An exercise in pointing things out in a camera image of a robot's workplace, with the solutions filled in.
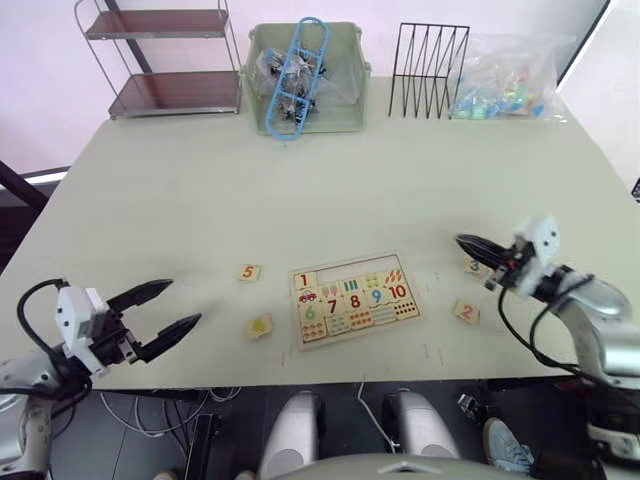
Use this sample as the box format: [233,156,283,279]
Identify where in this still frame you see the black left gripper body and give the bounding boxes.
[88,304,152,371]

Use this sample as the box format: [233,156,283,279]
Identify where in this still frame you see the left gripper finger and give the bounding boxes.
[106,278,175,314]
[138,312,203,363]

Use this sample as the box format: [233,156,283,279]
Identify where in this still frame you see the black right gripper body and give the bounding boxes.
[486,238,535,291]

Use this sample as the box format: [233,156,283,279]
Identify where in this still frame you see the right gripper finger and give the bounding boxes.
[454,233,512,257]
[461,244,506,272]

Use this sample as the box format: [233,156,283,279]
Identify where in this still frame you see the number 3 wooden tile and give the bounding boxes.
[461,255,494,278]

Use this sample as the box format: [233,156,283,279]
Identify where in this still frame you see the number 2 wooden tile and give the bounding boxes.
[452,298,482,324]

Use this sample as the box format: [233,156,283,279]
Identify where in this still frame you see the wooden number puzzle board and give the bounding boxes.
[287,252,423,354]

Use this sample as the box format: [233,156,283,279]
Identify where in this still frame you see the yellow picture wooden tile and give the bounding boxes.
[243,312,276,342]

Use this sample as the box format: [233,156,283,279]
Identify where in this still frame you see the black floor stand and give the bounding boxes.
[183,411,222,480]

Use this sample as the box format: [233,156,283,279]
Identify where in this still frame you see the clear bag of colourful pieces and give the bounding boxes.
[448,32,576,124]

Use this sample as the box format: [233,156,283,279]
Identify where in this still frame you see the silver rounded left robot leg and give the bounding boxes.
[257,390,322,480]

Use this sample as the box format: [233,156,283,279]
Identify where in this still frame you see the silver rounded robot leg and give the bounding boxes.
[382,390,461,462]
[257,390,322,480]

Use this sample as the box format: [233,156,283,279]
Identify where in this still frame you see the silver rounded right robot leg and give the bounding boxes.
[382,390,461,462]

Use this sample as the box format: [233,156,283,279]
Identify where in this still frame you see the light blue sneaker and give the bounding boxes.
[481,416,535,474]

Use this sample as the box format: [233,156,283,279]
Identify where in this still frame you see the metal shelf rack brown shelves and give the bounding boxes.
[73,0,244,121]

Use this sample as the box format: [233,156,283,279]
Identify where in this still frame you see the clear bag of dark parts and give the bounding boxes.
[255,47,362,124]

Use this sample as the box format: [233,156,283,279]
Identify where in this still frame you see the grey robot torso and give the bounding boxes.
[268,451,504,480]

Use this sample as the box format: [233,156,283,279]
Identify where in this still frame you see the pale green plastic bin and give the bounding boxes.
[241,21,373,137]

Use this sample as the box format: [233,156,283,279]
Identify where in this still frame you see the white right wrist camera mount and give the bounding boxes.
[511,215,561,302]

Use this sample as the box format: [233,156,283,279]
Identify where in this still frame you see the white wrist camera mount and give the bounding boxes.
[511,215,561,302]
[55,285,110,377]

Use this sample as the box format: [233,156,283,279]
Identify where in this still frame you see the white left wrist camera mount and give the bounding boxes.
[55,285,110,377]

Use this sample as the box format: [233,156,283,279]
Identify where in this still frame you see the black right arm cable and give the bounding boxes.
[497,287,596,384]

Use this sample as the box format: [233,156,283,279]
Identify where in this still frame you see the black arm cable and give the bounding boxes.
[16,277,72,357]
[497,287,596,384]

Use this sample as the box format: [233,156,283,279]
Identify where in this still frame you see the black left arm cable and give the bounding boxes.
[16,277,72,357]

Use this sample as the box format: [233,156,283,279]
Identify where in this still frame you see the dark table frame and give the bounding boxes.
[0,158,71,274]

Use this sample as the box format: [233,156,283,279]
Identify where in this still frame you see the black wire file holder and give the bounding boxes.
[388,21,471,121]

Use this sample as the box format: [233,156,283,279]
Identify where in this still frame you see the white thin floor cable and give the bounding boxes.
[356,381,403,453]

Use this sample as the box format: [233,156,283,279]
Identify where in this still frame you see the blue plastic frame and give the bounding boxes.
[263,16,332,141]

